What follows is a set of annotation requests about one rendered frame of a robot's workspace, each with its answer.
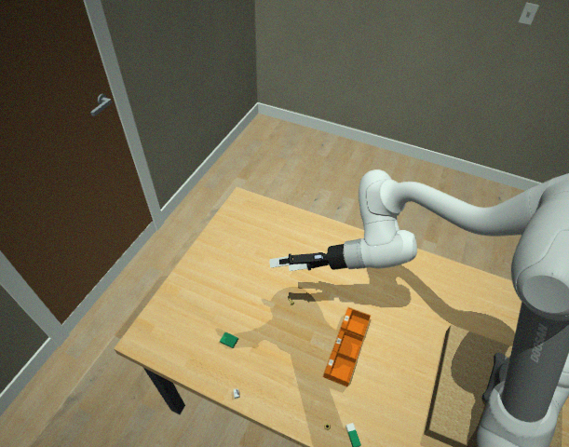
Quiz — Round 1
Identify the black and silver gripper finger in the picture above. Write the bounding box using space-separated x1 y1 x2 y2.
289 263 329 271
269 252 324 268

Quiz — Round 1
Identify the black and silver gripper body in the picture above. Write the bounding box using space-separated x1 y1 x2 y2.
314 244 347 270

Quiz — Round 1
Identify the orange three-compartment bin rack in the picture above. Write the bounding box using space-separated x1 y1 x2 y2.
323 307 371 386

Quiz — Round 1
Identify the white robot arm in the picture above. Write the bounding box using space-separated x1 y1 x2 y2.
343 169 569 447

